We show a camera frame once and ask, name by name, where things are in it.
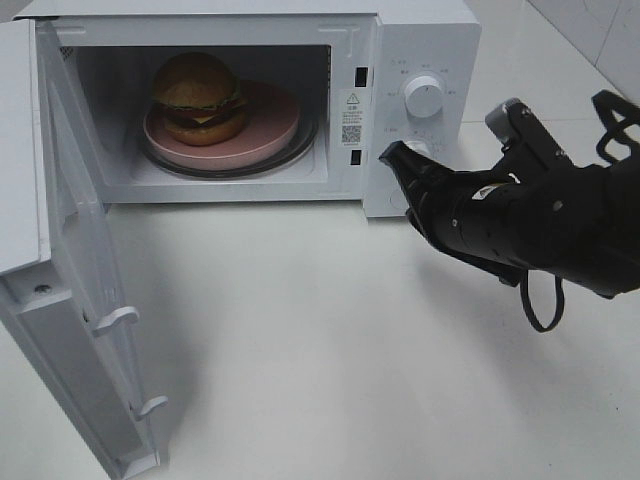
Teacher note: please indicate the glass turntable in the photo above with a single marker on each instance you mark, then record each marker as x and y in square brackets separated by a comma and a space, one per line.
[298, 147]

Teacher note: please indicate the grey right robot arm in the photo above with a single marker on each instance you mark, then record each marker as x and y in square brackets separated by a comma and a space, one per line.
[529, 212]

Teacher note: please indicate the white timer knob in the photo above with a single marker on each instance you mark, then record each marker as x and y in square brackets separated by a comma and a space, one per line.
[419, 147]

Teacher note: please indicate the white power knob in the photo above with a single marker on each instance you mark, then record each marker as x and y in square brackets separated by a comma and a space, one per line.
[424, 95]

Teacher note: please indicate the burger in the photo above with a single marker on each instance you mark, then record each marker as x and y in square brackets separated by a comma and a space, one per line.
[200, 100]

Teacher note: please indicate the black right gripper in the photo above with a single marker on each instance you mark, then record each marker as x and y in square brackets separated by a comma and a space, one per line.
[441, 208]

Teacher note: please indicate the white microwave door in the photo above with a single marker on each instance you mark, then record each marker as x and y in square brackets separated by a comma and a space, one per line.
[61, 293]

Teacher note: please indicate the pink plate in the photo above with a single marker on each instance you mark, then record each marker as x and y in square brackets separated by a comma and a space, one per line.
[274, 115]

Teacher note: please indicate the white microwave oven body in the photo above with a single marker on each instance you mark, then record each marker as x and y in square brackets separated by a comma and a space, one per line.
[347, 62]

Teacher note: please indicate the round door release button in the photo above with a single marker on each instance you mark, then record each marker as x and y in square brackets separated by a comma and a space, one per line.
[398, 201]

